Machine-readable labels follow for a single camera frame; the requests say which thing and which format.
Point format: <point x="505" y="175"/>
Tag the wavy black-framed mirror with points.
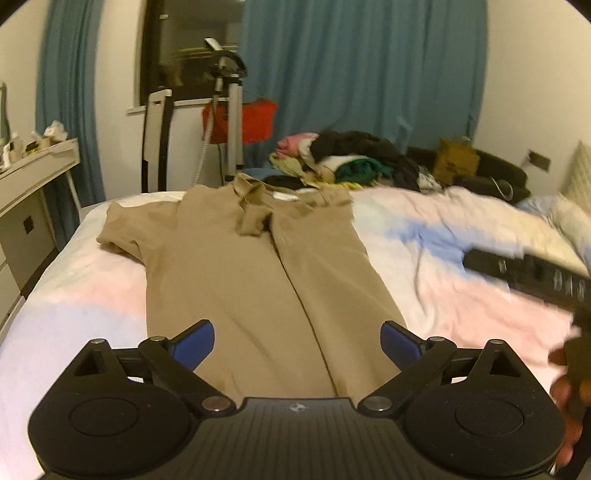
<point x="3" y="115"/>

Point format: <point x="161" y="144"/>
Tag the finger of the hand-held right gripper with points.
<point x="485" y="265"/>

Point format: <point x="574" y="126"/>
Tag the brown paper bag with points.
<point x="455" y="159"/>

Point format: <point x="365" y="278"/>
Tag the wide blue curtain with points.
<point x="346" y="69"/>

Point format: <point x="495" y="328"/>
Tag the red fabric bag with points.
<point x="258" y="122"/>

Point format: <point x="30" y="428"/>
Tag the white vanity desk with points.
<point x="27" y="184"/>

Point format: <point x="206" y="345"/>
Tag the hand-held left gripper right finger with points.
<point x="399" y="345"/>

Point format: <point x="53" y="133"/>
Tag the black sofa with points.
<point x="498" y="170"/>

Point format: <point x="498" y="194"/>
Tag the pile of clothes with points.
<point x="360" y="147"/>

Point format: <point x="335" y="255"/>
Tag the row of cosmetic bottles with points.
<point x="18" y="147"/>

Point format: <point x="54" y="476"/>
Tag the pale blue pillow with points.
<point x="568" y="217"/>

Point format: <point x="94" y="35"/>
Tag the white quilted headboard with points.
<point x="579" y="175"/>

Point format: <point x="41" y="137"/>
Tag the white tissue box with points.
<point x="55" y="131"/>

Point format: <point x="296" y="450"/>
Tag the white chair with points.
<point x="154" y="138"/>

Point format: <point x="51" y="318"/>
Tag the dark window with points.
<point x="184" y="46"/>

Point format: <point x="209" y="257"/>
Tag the narrow blue curtain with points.
<point x="64" y="92"/>

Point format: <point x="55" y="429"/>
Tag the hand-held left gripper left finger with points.
<point x="196" y="345"/>

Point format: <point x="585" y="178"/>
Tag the black wall socket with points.
<point x="539" y="160"/>

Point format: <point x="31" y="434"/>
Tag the tan shirt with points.
<point x="231" y="277"/>

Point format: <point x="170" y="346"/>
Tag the person's right hand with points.
<point x="559" y="392"/>

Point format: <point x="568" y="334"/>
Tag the garment steamer stand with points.
<point x="235" y="129"/>

